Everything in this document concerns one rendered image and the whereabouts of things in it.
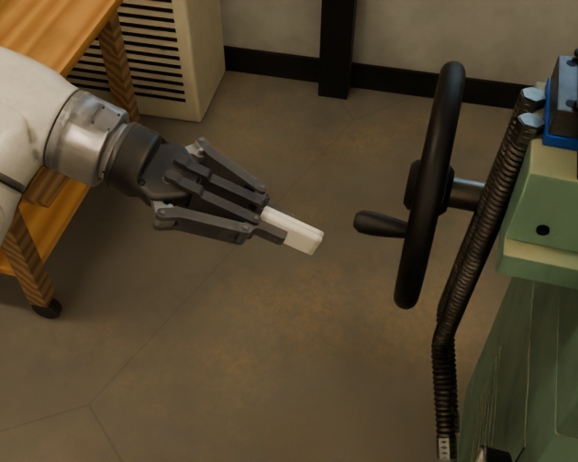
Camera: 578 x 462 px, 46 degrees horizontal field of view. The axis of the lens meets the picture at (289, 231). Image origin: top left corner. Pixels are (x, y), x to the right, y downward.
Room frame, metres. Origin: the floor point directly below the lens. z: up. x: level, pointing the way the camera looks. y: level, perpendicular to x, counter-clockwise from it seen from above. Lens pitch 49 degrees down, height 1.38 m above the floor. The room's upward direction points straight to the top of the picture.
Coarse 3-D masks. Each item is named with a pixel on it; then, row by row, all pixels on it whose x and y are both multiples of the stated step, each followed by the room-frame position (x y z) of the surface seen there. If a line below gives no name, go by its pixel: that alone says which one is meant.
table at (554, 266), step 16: (512, 240) 0.43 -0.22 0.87; (512, 256) 0.41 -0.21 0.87; (528, 256) 0.41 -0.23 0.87; (544, 256) 0.41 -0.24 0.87; (560, 256) 0.41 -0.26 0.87; (576, 256) 0.41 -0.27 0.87; (512, 272) 0.41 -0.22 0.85; (528, 272) 0.40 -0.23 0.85; (544, 272) 0.40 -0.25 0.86; (560, 272) 0.40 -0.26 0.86; (576, 272) 0.39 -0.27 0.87; (576, 288) 0.39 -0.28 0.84
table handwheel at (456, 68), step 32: (448, 64) 0.62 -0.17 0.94; (448, 96) 0.55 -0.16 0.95; (448, 128) 0.51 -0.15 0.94; (416, 160) 0.58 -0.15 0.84; (448, 160) 0.49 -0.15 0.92; (416, 192) 0.47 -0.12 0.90; (448, 192) 0.54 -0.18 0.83; (480, 192) 0.54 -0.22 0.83; (416, 224) 0.44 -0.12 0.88; (416, 256) 0.43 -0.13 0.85; (416, 288) 0.42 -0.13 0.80
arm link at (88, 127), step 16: (80, 96) 0.56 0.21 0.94; (64, 112) 0.54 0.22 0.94; (80, 112) 0.54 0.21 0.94; (96, 112) 0.55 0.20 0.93; (112, 112) 0.55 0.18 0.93; (64, 128) 0.52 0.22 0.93; (80, 128) 0.52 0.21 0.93; (96, 128) 0.53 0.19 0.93; (112, 128) 0.53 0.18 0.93; (48, 144) 0.51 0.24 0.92; (64, 144) 0.51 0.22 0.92; (80, 144) 0.51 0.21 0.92; (96, 144) 0.51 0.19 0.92; (112, 144) 0.52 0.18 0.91; (48, 160) 0.51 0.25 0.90; (64, 160) 0.51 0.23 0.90; (80, 160) 0.50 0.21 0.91; (96, 160) 0.50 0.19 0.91; (80, 176) 0.50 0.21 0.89; (96, 176) 0.51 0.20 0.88
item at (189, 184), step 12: (168, 180) 0.51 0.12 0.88; (180, 180) 0.51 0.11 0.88; (192, 192) 0.50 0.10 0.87; (204, 192) 0.50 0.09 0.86; (192, 204) 0.50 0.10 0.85; (204, 204) 0.50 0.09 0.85; (216, 204) 0.49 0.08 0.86; (228, 204) 0.50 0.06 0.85; (228, 216) 0.49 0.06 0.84; (240, 216) 0.48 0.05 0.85; (252, 216) 0.49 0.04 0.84
